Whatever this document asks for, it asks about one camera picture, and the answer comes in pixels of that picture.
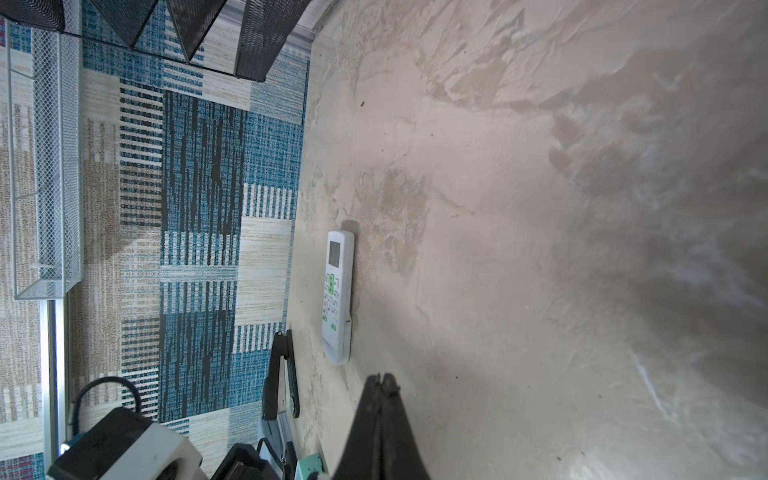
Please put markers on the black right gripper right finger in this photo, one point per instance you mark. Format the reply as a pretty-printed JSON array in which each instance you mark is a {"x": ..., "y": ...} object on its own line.
[{"x": 399, "y": 456}]

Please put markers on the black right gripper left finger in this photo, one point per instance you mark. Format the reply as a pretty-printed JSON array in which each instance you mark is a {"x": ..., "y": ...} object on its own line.
[{"x": 361, "y": 456}]

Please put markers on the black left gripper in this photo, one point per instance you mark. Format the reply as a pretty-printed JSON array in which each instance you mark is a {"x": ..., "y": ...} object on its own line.
[{"x": 244, "y": 461}]

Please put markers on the white air conditioner remote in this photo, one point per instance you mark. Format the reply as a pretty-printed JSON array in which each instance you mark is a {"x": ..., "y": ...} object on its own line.
[{"x": 336, "y": 311}]

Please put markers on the black wire mesh shelf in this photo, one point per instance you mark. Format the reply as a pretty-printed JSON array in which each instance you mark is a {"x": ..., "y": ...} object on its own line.
[{"x": 264, "y": 29}]

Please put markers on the white wire mesh basket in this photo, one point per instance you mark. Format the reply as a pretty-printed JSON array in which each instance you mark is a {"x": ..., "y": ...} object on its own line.
[{"x": 40, "y": 100}]

